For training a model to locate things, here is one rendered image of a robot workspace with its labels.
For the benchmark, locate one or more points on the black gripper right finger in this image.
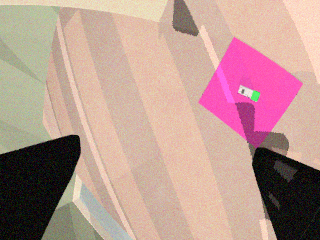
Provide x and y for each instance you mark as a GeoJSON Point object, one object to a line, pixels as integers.
{"type": "Point", "coordinates": [291, 194]}

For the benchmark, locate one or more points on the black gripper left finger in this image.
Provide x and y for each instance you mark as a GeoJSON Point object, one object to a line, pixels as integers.
{"type": "Point", "coordinates": [32, 180]}

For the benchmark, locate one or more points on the grey panel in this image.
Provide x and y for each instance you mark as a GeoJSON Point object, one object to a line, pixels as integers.
{"type": "Point", "coordinates": [148, 9]}

